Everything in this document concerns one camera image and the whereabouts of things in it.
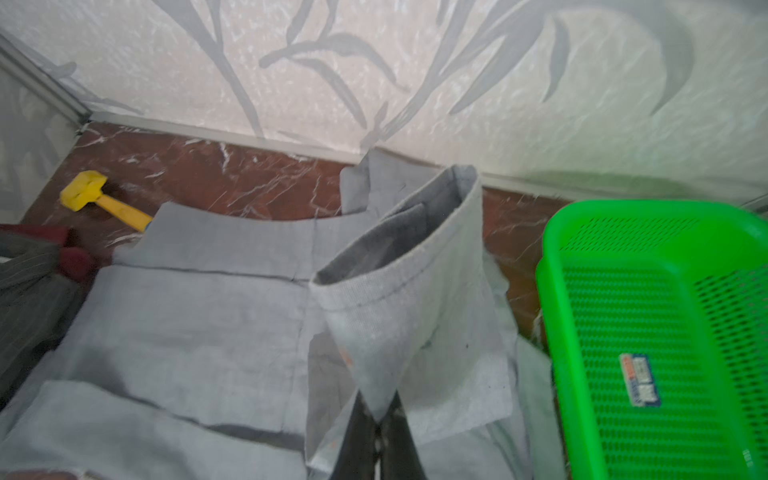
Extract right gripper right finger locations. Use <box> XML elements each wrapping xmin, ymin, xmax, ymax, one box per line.
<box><xmin>379</xmin><ymin>393</ymin><xmax>427</xmax><ymax>480</ymax></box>

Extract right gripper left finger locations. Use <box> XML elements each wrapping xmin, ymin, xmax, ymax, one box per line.
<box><xmin>329</xmin><ymin>393</ymin><xmax>378</xmax><ymax>480</ymax></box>

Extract light grey long sleeve shirt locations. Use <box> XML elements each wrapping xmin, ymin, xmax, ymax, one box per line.
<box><xmin>1</xmin><ymin>151</ymin><xmax>565</xmax><ymax>479</ymax></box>

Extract green plastic basket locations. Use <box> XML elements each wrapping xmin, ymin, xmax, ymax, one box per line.
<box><xmin>536</xmin><ymin>200</ymin><xmax>767</xmax><ymax>479</ymax></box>

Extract basket barcode sticker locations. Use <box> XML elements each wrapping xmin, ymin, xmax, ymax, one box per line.
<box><xmin>619</xmin><ymin>353</ymin><xmax>662</xmax><ymax>408</ymax></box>

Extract dark striped folded shirt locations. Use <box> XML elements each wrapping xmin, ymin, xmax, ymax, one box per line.
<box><xmin>1</xmin><ymin>231</ymin><xmax>84</xmax><ymax>406</ymax></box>

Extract yellow toy hammer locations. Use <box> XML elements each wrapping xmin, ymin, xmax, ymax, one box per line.
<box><xmin>60</xmin><ymin>170</ymin><xmax>153</xmax><ymax>232</ymax></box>

